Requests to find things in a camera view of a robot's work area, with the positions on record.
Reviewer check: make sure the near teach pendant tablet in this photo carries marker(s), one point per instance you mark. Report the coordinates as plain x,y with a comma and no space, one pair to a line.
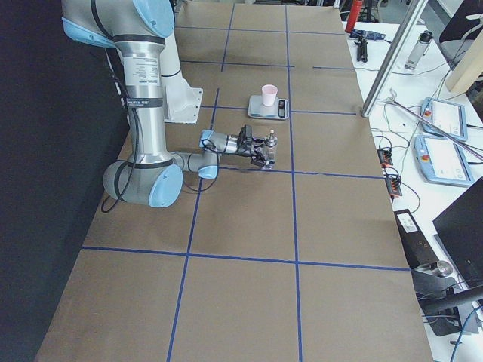
442,162

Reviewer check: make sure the teach pendant tablet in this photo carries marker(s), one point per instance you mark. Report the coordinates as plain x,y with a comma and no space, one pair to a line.
447,116
442,162

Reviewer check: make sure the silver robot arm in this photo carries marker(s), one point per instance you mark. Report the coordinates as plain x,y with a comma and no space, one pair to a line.
155,93

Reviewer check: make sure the black box white label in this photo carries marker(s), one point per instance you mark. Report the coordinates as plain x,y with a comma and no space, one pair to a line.
416,247

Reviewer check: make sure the wooden beam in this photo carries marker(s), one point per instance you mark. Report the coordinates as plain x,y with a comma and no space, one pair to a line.
468,69

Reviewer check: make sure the black monitor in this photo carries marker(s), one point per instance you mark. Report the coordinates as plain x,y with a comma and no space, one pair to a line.
459,228

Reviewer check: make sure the grey digital kitchen scale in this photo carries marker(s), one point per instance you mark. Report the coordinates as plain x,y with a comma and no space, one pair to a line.
278,110

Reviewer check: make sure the white pillar with base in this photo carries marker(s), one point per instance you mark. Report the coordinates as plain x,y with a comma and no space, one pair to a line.
182,101

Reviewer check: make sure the clear glass sauce bottle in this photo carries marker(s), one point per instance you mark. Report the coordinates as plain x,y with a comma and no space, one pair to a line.
269,149

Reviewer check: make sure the clear water bottle black lid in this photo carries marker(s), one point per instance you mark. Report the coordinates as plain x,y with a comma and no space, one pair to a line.
419,49

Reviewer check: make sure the reacher grabber stick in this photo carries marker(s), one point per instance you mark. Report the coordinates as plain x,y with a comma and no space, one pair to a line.
430,128

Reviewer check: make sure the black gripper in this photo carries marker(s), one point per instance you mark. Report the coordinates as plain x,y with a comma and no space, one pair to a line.
244,149

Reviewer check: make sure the black folded tripod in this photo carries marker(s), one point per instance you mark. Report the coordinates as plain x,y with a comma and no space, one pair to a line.
362,50

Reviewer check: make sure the folded dark blue umbrella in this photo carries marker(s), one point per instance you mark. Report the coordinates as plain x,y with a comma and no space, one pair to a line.
369,35

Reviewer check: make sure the orange black terminal strip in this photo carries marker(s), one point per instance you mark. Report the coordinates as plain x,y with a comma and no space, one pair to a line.
391,175

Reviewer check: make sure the pink plastic cup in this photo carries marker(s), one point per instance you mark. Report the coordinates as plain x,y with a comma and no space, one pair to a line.
269,94

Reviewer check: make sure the far teach pendant tablet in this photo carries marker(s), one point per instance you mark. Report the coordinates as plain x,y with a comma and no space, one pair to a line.
447,116

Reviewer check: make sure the aluminium frame post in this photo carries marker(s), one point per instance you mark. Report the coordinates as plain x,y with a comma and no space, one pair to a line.
402,35

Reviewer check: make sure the red metal bottle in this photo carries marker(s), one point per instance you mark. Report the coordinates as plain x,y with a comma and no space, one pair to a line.
353,15

